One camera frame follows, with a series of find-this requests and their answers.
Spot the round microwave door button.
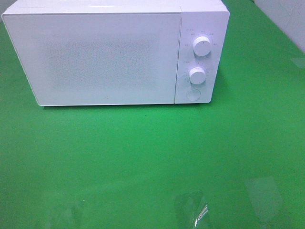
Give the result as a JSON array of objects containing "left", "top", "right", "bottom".
[{"left": 186, "top": 89, "right": 201, "bottom": 101}]

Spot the white microwave knob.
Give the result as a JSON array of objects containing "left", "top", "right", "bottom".
[
  {"left": 193, "top": 36, "right": 212, "bottom": 57},
  {"left": 189, "top": 67, "right": 206, "bottom": 85}
]

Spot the white microwave door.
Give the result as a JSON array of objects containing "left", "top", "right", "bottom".
[{"left": 3, "top": 13, "right": 181, "bottom": 106}]

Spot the white microwave oven body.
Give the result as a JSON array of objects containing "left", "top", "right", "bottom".
[{"left": 1, "top": 0, "right": 230, "bottom": 104}]

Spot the clear tape piece on table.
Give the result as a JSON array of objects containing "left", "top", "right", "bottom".
[{"left": 174, "top": 190, "right": 213, "bottom": 229}]

